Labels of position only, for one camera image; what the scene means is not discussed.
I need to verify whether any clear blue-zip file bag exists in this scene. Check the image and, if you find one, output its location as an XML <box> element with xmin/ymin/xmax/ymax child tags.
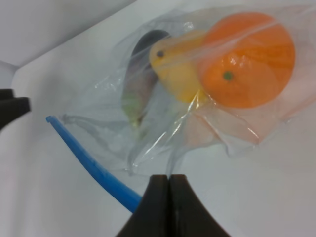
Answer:
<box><xmin>46</xmin><ymin>0</ymin><xmax>316</xmax><ymax>211</ymax></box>

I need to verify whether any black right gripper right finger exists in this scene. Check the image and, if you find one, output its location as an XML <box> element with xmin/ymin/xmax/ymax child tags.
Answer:
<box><xmin>169</xmin><ymin>174</ymin><xmax>229</xmax><ymax>237</ymax></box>

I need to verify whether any purple eggplant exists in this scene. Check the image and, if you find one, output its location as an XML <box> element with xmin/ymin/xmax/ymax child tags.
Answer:
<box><xmin>121</xmin><ymin>30</ymin><xmax>170</xmax><ymax>128</ymax></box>

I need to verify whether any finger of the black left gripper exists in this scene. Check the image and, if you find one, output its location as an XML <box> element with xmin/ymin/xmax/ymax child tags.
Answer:
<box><xmin>0</xmin><ymin>89</ymin><xmax>31</xmax><ymax>128</ymax></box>

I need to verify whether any orange fruit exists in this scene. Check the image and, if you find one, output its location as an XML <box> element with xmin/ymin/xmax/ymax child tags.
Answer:
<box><xmin>197</xmin><ymin>12</ymin><xmax>296</xmax><ymax>108</ymax></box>

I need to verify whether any yellow pear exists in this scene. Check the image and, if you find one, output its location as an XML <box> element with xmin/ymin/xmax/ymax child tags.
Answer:
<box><xmin>149</xmin><ymin>30</ymin><xmax>208</xmax><ymax>103</ymax></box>

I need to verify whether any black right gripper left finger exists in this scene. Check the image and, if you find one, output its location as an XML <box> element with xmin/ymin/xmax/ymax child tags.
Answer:
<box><xmin>117</xmin><ymin>175</ymin><xmax>169</xmax><ymax>237</ymax></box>

